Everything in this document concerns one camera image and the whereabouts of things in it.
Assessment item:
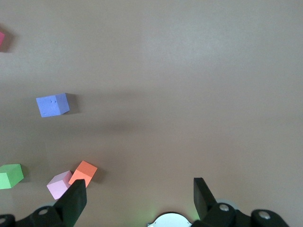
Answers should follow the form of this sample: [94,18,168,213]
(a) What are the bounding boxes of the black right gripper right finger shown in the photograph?
[190,177,291,227]

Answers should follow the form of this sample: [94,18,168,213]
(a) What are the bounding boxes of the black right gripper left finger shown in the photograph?
[0,179,88,227]

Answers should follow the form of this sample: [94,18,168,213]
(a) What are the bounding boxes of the pink foam cube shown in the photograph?
[46,170,73,201]

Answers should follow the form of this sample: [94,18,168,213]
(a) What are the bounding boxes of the orange foam cube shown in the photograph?
[68,160,98,189]

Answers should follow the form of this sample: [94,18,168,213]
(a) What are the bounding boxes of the purple foam cube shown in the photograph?
[36,93,71,118]

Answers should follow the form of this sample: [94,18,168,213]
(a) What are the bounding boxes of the green foam cube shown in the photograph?
[0,164,25,190]

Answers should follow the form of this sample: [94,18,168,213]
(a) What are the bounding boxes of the brown table cover sheet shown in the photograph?
[0,0,303,227]

